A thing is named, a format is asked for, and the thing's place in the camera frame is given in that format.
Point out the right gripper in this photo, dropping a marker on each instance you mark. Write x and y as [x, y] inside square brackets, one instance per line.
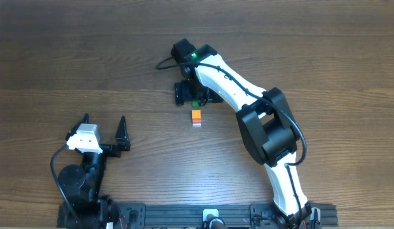
[182, 93]

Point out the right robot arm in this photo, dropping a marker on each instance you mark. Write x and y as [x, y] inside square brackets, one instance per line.
[228, 86]

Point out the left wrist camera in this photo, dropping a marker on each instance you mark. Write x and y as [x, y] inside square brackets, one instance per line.
[85, 140]

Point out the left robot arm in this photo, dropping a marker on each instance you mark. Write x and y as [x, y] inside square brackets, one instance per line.
[85, 181]

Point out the green cube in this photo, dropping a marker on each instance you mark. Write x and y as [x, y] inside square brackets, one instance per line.
[195, 103]

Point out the white cube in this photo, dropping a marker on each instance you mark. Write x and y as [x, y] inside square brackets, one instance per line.
[197, 125]

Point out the red cube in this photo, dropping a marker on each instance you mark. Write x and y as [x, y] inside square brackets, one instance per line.
[197, 121]

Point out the orange cube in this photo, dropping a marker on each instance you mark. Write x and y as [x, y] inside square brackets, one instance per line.
[196, 114]

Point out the mounting rail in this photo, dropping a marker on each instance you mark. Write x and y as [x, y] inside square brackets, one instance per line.
[171, 216]

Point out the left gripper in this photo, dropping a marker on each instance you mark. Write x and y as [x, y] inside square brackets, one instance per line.
[112, 149]

